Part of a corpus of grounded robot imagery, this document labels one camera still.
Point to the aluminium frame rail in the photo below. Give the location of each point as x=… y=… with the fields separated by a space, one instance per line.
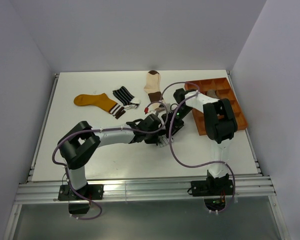
x=146 y=189

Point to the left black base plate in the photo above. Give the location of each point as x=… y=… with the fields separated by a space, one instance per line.
x=90 y=191

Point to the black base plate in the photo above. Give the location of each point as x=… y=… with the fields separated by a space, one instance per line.
x=90 y=191
x=211 y=187

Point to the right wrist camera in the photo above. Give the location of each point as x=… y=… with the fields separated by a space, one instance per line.
x=166 y=107

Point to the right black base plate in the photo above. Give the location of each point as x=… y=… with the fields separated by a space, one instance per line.
x=211 y=187

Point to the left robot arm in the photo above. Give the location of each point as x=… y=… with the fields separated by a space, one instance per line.
x=81 y=142

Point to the grey rolled sock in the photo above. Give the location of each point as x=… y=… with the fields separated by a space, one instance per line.
x=212 y=93

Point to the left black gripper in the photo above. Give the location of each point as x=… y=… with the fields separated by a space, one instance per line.
x=154 y=140

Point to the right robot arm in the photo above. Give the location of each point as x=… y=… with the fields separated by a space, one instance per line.
x=220 y=127

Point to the mustard yellow sock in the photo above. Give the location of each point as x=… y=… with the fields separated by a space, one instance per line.
x=101 y=101

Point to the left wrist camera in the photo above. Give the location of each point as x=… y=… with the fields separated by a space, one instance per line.
x=151 y=109

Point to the wooden compartment tray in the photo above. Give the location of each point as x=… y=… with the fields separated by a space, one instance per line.
x=222 y=90

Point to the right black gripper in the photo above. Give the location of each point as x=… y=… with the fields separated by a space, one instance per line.
x=167 y=120

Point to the cream brown sock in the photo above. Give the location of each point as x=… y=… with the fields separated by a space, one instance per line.
x=152 y=88

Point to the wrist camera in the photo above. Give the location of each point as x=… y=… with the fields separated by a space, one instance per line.
x=151 y=109
x=166 y=107

